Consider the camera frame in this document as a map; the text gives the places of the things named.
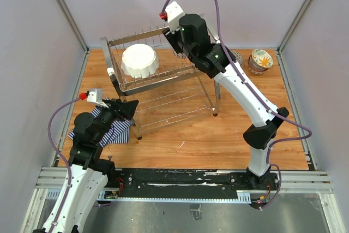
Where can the pink floral bowl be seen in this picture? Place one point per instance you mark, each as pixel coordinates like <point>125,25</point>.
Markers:
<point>255,68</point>

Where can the red diamond pattern bowl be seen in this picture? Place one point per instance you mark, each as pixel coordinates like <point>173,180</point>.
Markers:
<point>180,55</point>

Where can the blue white striped cloth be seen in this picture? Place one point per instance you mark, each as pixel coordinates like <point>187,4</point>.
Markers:
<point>118,133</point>

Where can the orange green leaf bowl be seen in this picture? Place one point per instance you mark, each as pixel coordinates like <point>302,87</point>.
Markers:
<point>262,58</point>

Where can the steel two-tier dish rack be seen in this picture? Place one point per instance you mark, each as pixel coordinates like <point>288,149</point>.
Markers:
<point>175,93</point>

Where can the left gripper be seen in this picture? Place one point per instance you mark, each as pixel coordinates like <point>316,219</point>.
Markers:
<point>126,108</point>

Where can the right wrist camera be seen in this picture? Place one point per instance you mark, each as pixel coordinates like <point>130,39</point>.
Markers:
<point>173,12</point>

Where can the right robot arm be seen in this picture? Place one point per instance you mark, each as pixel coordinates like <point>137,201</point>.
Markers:
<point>221,66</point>

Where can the grey leaf pattern bowl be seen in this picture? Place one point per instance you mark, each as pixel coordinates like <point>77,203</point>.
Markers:
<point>251,62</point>

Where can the brown lattice pattern bowl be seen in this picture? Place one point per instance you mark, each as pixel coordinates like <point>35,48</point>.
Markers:
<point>238,56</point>

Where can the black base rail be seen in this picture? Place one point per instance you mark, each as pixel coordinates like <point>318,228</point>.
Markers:
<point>189,184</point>

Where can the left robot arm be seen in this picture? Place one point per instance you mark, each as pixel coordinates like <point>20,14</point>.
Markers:
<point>87,173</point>

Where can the white scalloped bowl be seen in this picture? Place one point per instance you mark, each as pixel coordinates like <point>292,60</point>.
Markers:
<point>139,61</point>

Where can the black diamond pattern bowl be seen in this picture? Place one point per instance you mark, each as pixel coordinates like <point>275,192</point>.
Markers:
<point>256,71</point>

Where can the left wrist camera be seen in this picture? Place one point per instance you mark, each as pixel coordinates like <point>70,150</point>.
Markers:
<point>94,96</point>

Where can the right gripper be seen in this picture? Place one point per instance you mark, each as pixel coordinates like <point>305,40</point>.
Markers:
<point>171,38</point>

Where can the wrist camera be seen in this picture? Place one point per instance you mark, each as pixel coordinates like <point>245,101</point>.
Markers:
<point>173,12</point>
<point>94,96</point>

